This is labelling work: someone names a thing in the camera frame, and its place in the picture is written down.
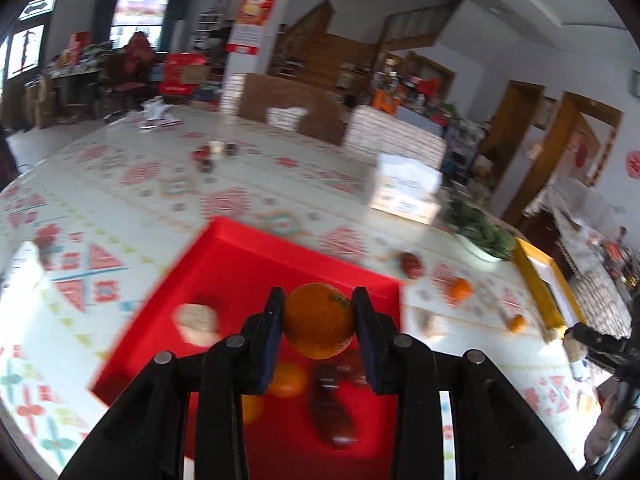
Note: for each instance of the white tissue box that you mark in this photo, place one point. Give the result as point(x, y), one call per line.
point(405, 190)

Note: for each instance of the small red date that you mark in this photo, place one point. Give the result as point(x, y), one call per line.
point(231, 149)
point(202, 152)
point(205, 165)

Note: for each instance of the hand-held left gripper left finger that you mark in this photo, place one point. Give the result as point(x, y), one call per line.
point(272, 340)

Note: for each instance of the red wall calendar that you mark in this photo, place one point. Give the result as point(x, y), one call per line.
point(252, 20)

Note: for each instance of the dark framed glass door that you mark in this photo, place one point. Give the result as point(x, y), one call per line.
point(30, 35)

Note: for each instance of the small orange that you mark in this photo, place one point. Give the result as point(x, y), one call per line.
point(250, 408)
point(288, 381)

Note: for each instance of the white papers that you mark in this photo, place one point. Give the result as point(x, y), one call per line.
point(155, 112)

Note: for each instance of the brown chair back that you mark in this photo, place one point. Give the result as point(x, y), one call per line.
point(260, 100)

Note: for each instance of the cabinet with lace cover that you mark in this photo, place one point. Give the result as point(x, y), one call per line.
point(575, 210)

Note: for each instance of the wooden door frame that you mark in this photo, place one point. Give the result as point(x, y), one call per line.
point(515, 125)

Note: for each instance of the grey patterned chair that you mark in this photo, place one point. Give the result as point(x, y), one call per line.
point(600, 300)

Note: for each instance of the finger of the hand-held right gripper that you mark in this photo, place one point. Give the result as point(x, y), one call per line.
point(585, 335)

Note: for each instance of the window with blue curtains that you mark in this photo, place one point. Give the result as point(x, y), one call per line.
point(142, 5)

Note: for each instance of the open wooden door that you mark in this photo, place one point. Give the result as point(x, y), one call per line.
point(575, 135)

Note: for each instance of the yellow box lid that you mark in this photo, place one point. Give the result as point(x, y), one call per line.
point(530, 265)

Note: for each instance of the small pale chunk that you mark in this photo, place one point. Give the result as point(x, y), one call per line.
point(216, 147)

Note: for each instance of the red tray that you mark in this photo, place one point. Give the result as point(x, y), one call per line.
point(240, 280)

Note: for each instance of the wooden staircase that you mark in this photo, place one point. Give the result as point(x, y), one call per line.
point(325, 50)

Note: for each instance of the person's right hand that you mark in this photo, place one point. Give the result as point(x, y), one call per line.
point(605, 432)

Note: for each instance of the red cloth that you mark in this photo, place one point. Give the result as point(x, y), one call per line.
point(137, 55)

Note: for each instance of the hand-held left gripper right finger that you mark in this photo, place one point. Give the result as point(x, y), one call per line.
point(370, 350)

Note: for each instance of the red paper wall decoration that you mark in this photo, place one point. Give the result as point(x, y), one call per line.
point(634, 162)

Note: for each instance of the red gift box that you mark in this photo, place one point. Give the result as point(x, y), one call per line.
point(182, 75)

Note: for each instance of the white oval plate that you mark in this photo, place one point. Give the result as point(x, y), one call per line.
point(482, 254)

